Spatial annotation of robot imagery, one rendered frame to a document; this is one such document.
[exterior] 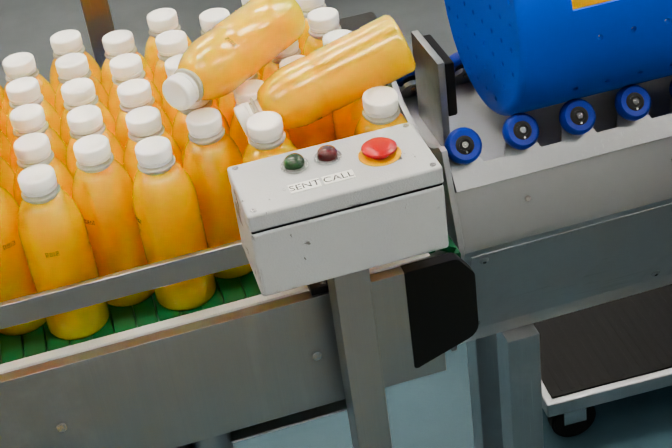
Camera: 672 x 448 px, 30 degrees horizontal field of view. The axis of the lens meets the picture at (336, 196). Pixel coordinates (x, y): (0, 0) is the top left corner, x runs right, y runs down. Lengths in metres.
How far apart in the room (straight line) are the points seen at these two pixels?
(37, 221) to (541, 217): 0.63
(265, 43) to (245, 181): 0.22
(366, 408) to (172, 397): 0.22
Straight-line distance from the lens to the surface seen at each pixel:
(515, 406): 1.83
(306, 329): 1.45
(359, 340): 1.37
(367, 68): 1.37
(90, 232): 1.41
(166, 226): 1.36
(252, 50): 1.41
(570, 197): 1.60
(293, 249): 1.24
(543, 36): 1.46
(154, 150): 1.34
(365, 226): 1.25
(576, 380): 2.40
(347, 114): 1.45
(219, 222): 1.42
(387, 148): 1.26
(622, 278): 1.78
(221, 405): 1.49
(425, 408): 2.57
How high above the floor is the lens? 1.77
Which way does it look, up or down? 33 degrees down
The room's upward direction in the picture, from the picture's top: 8 degrees counter-clockwise
